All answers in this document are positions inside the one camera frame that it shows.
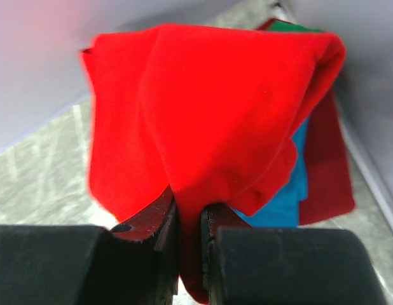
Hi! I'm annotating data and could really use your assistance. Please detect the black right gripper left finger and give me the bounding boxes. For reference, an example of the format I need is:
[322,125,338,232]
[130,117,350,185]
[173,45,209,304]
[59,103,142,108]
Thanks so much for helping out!
[0,189,178,304]

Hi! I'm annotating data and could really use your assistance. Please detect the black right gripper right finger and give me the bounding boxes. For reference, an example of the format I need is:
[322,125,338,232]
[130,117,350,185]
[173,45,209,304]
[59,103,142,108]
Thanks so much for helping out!
[201,204,386,305]

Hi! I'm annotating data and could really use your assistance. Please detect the bright red t-shirt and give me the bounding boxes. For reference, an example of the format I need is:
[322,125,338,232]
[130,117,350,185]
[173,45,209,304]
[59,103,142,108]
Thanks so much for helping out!
[79,24,347,304]

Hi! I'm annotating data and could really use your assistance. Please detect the folded blue t-shirt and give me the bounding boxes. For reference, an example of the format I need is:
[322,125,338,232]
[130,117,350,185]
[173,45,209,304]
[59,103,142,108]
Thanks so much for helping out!
[234,119,309,228]

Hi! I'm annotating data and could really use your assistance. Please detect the folded dark red t-shirt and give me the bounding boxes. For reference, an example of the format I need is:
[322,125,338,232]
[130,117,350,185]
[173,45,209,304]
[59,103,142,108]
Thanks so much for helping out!
[256,17,356,226]

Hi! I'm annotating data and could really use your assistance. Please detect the folded green t-shirt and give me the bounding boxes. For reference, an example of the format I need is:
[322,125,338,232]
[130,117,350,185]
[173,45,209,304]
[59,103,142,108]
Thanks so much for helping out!
[268,20,322,33]

